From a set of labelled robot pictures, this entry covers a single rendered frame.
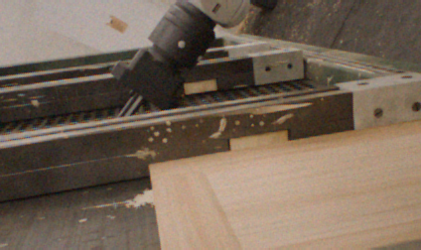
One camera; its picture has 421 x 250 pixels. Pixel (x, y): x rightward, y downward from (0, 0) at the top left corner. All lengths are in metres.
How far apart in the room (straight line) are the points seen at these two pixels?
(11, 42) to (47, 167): 5.45
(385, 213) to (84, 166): 0.36
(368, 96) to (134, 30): 3.83
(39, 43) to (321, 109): 5.45
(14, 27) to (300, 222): 5.69
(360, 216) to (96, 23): 4.09
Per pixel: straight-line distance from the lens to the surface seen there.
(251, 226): 0.42
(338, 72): 1.00
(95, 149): 0.59
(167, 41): 0.72
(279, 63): 1.14
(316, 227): 0.41
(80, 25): 4.43
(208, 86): 1.11
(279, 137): 0.63
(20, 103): 1.12
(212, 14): 0.74
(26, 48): 6.01
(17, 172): 0.62
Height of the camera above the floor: 1.34
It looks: 14 degrees down
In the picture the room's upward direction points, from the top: 69 degrees counter-clockwise
